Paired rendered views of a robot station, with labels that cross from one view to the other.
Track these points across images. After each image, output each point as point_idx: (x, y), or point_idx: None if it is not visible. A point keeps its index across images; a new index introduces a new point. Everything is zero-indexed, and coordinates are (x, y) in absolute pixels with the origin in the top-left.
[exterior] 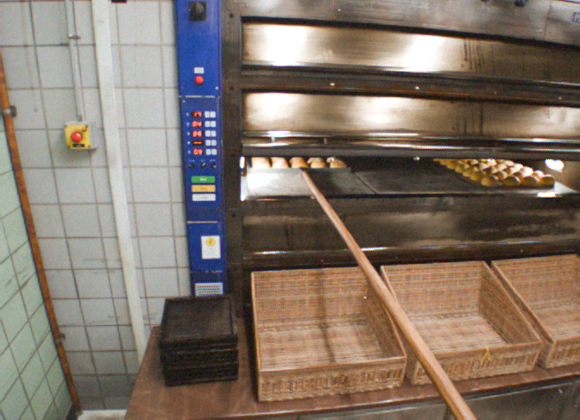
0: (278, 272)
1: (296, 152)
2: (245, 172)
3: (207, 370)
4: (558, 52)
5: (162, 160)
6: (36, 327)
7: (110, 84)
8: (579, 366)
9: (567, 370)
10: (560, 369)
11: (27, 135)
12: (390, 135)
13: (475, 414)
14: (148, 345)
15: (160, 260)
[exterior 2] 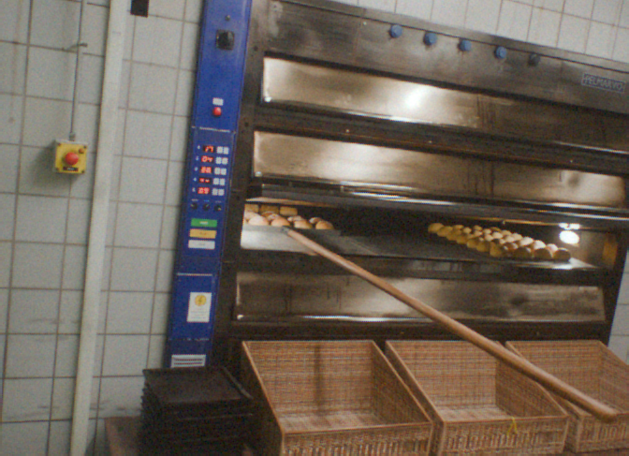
0: (272, 342)
1: (315, 198)
2: None
3: (212, 445)
4: (569, 112)
5: (157, 198)
6: None
7: (114, 104)
8: (612, 451)
9: (600, 454)
10: (592, 454)
11: None
12: (402, 189)
13: None
14: (110, 435)
15: (130, 323)
